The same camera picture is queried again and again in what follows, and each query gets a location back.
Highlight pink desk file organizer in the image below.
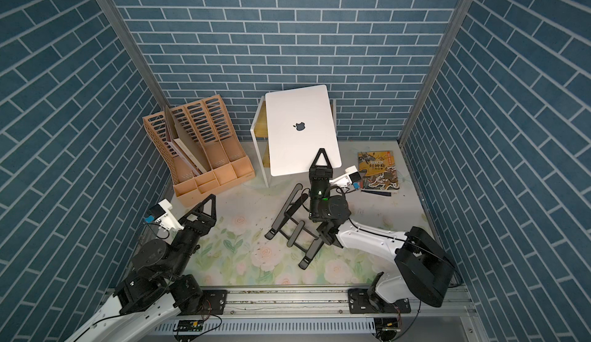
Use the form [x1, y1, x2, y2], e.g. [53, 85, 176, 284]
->
[143, 95, 255, 207]

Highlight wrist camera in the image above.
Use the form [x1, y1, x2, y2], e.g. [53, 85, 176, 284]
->
[329, 166, 367, 188]
[144, 199, 184, 232]

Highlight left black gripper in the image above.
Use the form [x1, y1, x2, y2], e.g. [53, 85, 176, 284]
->
[167, 195, 215, 279]

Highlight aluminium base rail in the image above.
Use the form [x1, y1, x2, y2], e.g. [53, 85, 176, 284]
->
[149, 287, 488, 341]

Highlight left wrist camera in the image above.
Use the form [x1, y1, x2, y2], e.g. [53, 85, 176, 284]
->
[144, 199, 184, 232]

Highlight dark pen by book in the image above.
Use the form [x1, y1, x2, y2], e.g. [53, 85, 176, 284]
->
[361, 190, 392, 197]

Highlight small green circuit board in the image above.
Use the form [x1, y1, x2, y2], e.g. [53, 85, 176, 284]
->
[173, 320, 204, 334]

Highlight colourful illustrated book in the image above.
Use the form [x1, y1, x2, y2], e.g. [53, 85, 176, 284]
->
[358, 151, 400, 191]

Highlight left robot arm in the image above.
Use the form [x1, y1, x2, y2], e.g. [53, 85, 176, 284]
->
[69, 194, 217, 341]

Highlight wooden white-framed shelf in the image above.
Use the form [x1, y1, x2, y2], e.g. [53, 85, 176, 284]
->
[249, 94, 338, 189]

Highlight papers in organizer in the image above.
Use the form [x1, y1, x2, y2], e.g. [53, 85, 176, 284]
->
[167, 138, 208, 176]

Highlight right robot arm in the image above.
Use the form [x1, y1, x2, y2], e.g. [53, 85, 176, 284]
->
[309, 148, 456, 312]

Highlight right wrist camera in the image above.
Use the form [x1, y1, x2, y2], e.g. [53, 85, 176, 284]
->
[329, 166, 367, 188]

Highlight black laptop stand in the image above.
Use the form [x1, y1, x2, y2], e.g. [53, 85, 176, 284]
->
[265, 183, 324, 271]

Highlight floral table mat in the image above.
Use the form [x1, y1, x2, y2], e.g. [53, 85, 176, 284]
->
[138, 170, 435, 288]

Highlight silver laptop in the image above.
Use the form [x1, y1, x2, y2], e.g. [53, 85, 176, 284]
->
[265, 84, 343, 177]

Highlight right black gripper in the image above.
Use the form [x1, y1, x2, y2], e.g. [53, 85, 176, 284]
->
[313, 153, 340, 223]

